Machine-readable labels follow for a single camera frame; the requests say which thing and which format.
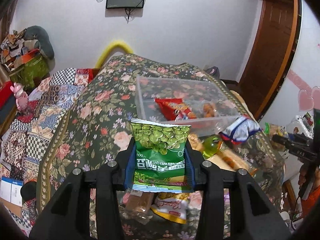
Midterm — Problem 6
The puffed rice cake pack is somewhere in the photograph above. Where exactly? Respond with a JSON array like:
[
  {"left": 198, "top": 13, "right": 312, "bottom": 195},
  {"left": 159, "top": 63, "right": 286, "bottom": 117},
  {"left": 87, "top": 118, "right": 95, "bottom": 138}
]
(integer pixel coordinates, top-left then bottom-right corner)
[{"left": 188, "top": 133, "right": 205, "bottom": 153}]

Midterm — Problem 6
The red chip bag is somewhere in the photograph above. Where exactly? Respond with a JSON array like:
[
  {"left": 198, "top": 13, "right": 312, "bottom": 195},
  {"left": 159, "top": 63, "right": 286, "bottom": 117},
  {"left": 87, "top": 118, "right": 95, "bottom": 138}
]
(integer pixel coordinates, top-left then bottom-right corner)
[{"left": 155, "top": 98, "right": 197, "bottom": 121}]

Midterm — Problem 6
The clear plastic storage bin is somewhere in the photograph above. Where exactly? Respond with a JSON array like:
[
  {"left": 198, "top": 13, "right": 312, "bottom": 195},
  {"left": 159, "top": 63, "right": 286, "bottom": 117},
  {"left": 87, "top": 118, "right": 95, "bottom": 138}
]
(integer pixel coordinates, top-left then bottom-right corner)
[{"left": 135, "top": 76, "right": 240, "bottom": 137}]

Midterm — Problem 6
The yellow curved tube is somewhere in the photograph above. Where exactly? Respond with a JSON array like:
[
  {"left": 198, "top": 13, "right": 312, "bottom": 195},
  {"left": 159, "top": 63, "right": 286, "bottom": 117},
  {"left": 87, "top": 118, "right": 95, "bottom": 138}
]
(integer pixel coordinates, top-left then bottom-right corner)
[{"left": 94, "top": 40, "right": 134, "bottom": 69}]

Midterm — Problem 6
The blue white snack packet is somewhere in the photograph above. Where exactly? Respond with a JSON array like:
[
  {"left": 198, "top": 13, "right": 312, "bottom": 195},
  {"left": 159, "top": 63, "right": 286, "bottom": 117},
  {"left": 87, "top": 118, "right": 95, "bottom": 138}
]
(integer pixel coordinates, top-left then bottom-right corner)
[{"left": 219, "top": 115, "right": 261, "bottom": 145}]

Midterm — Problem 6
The green jelly cup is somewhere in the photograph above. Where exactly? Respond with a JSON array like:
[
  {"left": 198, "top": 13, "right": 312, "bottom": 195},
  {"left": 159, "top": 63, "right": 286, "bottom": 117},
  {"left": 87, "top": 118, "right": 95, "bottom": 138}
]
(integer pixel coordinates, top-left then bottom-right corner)
[{"left": 202, "top": 135, "right": 222, "bottom": 159}]

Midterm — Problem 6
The white blue cardboard box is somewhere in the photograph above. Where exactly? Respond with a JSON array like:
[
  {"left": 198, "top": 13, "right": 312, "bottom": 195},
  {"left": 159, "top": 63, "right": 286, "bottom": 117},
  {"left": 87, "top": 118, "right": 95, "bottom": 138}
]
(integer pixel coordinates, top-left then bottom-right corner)
[{"left": 0, "top": 177, "right": 23, "bottom": 207}]

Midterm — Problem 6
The dark grey cushion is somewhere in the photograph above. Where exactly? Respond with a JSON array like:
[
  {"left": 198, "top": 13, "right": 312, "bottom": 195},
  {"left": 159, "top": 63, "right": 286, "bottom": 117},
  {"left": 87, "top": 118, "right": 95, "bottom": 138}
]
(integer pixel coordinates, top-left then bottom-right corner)
[{"left": 23, "top": 25, "right": 54, "bottom": 60}]

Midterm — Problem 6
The green pea snack bag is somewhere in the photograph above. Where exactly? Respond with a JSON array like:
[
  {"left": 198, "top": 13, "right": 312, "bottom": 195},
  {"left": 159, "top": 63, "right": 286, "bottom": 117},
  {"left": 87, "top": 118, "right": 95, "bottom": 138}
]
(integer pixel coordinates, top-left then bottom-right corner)
[{"left": 131, "top": 119, "right": 192, "bottom": 193}]

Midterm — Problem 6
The brown wooden door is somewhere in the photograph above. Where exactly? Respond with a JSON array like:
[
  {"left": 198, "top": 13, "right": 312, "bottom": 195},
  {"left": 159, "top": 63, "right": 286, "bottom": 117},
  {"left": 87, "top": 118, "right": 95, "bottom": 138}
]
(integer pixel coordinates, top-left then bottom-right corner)
[{"left": 239, "top": 0, "right": 300, "bottom": 120}]

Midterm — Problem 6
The yellow white snack bag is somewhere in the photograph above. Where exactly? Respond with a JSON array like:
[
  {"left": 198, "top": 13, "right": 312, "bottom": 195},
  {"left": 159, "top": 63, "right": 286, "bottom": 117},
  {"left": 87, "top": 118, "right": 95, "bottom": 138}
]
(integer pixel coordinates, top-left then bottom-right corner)
[{"left": 151, "top": 192, "right": 189, "bottom": 224}]

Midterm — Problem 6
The pink plush toy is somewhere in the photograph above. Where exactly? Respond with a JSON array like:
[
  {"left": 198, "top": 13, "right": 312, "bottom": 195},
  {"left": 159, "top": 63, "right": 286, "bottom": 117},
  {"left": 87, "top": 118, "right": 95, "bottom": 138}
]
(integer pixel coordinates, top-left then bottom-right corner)
[{"left": 10, "top": 82, "right": 29, "bottom": 112}]

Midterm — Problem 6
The brown cracker roll pack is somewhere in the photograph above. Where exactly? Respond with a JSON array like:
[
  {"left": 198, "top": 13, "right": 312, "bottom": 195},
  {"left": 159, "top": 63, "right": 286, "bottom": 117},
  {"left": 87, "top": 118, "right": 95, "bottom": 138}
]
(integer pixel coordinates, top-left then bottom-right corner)
[{"left": 119, "top": 189, "right": 154, "bottom": 225}]

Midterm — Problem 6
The floral green bedspread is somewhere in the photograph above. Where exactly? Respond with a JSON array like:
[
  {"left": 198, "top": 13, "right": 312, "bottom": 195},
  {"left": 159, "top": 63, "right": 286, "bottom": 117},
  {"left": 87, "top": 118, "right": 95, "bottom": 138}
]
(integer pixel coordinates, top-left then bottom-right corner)
[{"left": 36, "top": 53, "right": 287, "bottom": 240}]

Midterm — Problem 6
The patchwork checkered quilt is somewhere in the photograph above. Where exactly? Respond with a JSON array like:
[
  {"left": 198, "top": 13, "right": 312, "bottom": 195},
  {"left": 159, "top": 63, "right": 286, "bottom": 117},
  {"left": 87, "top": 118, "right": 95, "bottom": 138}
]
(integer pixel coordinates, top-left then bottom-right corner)
[{"left": 1, "top": 68, "right": 96, "bottom": 235}]

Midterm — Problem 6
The red flat box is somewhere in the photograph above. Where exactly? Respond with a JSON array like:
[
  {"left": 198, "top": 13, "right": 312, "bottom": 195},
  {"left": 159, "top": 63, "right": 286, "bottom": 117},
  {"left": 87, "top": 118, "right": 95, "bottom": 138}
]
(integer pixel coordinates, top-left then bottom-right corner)
[{"left": 0, "top": 81, "right": 13, "bottom": 108}]

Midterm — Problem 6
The sandwich cake pack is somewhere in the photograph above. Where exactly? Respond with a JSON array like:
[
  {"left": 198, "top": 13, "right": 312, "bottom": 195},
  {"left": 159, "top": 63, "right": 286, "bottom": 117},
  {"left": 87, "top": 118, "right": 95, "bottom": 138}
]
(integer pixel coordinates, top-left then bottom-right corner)
[{"left": 207, "top": 148, "right": 258, "bottom": 176}]

